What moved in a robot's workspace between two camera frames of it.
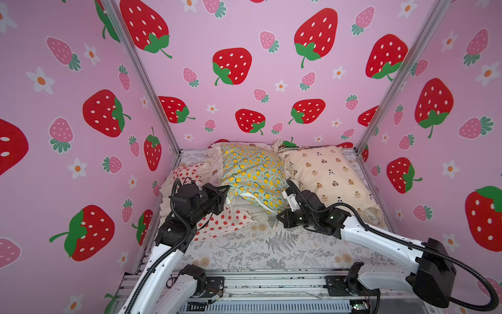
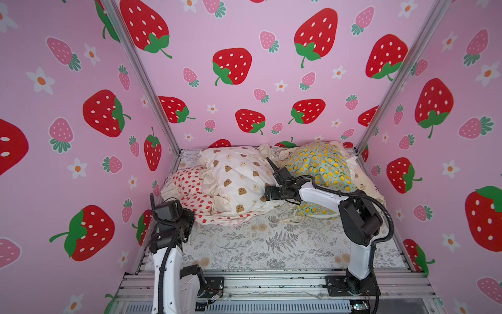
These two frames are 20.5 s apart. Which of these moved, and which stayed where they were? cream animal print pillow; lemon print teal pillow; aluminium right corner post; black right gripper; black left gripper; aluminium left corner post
Moved: cream animal print pillow; black right gripper; lemon print teal pillow; black left gripper
Stayed: aluminium right corner post; aluminium left corner post
